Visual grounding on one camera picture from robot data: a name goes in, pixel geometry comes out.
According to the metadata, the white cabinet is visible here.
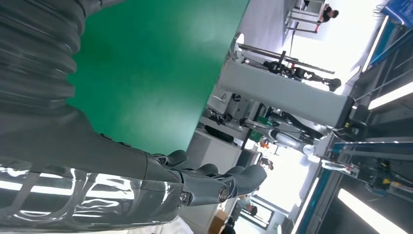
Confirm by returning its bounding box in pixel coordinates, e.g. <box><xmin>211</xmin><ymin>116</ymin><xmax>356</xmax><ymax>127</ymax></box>
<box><xmin>188</xmin><ymin>129</ymin><xmax>243</xmax><ymax>170</ymax></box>

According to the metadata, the black flat device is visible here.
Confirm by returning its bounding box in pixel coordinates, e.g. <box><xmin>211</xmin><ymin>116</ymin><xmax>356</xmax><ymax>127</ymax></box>
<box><xmin>204</xmin><ymin>125</ymin><xmax>235</xmax><ymax>144</ymax></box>

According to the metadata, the brown cardboard box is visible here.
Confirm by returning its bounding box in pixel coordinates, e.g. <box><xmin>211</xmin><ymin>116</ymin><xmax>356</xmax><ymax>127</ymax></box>
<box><xmin>208</xmin><ymin>210</ymin><xmax>228</xmax><ymax>234</ymax></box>

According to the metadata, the green crate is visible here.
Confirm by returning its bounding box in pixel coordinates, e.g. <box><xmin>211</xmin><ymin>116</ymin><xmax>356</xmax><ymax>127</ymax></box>
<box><xmin>250</xmin><ymin>116</ymin><xmax>273</xmax><ymax>143</ymax></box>

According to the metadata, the chrome pole stand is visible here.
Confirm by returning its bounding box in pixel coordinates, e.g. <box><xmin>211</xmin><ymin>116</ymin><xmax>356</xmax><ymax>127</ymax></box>
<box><xmin>234</xmin><ymin>32</ymin><xmax>336</xmax><ymax>76</ymax></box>

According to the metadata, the white robot stand machine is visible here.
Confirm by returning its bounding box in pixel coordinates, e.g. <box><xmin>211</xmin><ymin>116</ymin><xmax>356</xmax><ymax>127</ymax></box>
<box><xmin>217</xmin><ymin>59</ymin><xmax>356</xmax><ymax>129</ymax></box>

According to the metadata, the black hanging robot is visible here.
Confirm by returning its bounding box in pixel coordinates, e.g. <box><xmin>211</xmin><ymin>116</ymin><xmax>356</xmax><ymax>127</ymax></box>
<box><xmin>263</xmin><ymin>59</ymin><xmax>342</xmax><ymax>93</ymax></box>

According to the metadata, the white ceiling light panel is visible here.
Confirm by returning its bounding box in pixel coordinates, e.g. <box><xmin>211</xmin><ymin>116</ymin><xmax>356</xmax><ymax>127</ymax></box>
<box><xmin>368</xmin><ymin>82</ymin><xmax>413</xmax><ymax>111</ymax></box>
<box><xmin>337</xmin><ymin>189</ymin><xmax>401</xmax><ymax>234</ymax></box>

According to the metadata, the black blue gantry machine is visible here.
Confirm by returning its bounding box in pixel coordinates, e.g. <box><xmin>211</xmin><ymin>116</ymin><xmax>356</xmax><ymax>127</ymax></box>
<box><xmin>322</xmin><ymin>140</ymin><xmax>413</xmax><ymax>195</ymax></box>

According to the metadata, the person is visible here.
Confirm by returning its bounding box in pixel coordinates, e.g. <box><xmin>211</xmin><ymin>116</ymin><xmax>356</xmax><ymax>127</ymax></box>
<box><xmin>318</xmin><ymin>4</ymin><xmax>339</xmax><ymax>23</ymax></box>

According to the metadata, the white metal frame desk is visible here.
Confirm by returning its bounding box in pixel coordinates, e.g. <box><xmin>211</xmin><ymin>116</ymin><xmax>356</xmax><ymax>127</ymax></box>
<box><xmin>285</xmin><ymin>0</ymin><xmax>326</xmax><ymax>35</ymax></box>

